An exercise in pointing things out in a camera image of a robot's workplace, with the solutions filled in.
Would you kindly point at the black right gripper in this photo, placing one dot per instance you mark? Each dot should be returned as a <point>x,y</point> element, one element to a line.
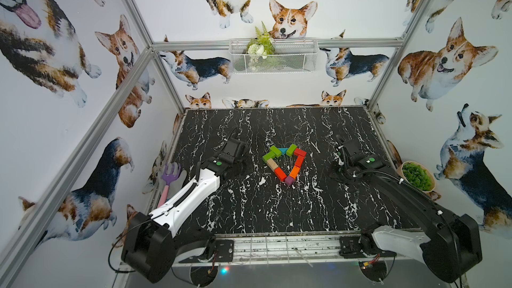
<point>334,163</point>

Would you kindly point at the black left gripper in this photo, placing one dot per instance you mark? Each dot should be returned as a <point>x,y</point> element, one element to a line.
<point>234,151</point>

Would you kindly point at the natural wood block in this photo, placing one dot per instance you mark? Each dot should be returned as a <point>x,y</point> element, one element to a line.
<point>272,164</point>

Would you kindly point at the green block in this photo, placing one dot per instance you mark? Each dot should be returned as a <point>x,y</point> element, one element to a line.
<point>268,156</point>
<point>291,150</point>
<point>276,152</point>

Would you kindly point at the red block small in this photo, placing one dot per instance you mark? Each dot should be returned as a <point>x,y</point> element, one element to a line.
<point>299,153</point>

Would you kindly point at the orange block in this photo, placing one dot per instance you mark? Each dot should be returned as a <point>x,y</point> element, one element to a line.
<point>295,171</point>

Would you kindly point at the teal triangle block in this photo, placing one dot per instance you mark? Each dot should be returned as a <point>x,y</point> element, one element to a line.
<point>282,150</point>

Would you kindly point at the purple cube block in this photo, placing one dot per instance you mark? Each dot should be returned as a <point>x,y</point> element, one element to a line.
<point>289,180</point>

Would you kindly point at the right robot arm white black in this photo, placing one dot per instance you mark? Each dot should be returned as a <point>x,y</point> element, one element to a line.
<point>447,244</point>

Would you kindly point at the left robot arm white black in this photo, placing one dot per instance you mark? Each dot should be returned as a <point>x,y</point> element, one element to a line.
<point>155,244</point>

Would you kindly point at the purple toy rake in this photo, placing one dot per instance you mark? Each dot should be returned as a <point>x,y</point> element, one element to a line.
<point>170,174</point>

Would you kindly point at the pink pot green plant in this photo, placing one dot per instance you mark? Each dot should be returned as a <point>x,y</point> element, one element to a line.
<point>417,175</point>

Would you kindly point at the artificial fern with flower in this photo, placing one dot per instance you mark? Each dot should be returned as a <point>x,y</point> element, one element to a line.
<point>260,49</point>

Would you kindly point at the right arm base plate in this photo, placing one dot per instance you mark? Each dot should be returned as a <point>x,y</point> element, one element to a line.
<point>361,246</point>

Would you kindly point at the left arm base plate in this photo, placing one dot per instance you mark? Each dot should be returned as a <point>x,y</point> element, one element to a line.
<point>218,250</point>

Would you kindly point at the white wire basket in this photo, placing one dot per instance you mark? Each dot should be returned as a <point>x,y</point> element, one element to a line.
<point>291,56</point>

